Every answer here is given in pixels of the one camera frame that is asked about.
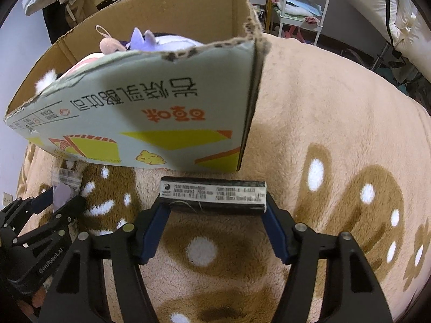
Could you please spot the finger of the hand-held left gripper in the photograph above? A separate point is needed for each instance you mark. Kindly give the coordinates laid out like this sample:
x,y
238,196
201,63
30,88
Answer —
x,y
69,208
42,198

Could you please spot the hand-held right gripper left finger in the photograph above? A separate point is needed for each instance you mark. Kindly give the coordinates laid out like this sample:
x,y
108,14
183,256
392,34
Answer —
x,y
153,232

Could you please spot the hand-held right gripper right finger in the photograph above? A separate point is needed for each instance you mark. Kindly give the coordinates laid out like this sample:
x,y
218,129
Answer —
x,y
274,234

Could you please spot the small clear zip bag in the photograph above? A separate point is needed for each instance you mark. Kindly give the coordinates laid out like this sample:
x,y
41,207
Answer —
x,y
65,188

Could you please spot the black packet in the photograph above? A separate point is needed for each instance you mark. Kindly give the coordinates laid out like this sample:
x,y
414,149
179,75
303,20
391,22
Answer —
x,y
212,195

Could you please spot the printed cardboard box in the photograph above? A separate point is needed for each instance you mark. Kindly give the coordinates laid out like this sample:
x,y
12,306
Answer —
x,y
151,101

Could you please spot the pink swirl plush toy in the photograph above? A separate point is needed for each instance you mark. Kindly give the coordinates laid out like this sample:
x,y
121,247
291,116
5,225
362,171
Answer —
x,y
84,64

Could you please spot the purple plush toy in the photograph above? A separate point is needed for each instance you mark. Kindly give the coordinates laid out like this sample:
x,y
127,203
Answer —
x,y
151,40

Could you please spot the person's left hand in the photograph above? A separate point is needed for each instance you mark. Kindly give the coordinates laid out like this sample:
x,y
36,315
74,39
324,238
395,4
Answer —
x,y
37,298

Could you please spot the tan spotted fleece blanket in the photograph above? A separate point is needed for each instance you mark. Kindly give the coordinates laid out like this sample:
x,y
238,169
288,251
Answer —
x,y
320,124

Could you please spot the black hanging garment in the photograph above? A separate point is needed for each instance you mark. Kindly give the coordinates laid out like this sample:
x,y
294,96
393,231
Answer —
x,y
55,23

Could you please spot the beige hanging coat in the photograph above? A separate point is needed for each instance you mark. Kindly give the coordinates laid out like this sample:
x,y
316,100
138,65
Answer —
x,y
87,3

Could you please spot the metal chair base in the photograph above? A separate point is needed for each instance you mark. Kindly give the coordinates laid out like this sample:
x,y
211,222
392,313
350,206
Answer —
x,y
380,57

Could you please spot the white trolley cart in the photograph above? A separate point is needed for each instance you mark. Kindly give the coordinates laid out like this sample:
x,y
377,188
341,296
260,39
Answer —
x,y
303,6

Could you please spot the white duvet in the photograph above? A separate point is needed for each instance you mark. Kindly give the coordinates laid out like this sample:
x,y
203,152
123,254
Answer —
x,y
400,16

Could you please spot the wall socket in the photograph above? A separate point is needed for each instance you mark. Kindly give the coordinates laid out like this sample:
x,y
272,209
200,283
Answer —
x,y
8,197

